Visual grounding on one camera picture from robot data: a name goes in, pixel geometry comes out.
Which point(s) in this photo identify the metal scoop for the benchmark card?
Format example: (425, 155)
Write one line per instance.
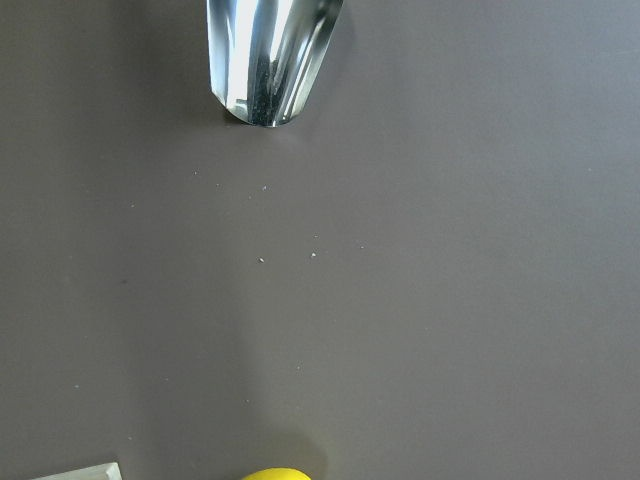
(264, 56)

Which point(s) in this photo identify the yellow lemon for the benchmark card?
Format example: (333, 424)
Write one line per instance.
(277, 473)

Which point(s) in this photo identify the wooden cutting board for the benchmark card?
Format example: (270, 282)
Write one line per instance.
(106, 471)

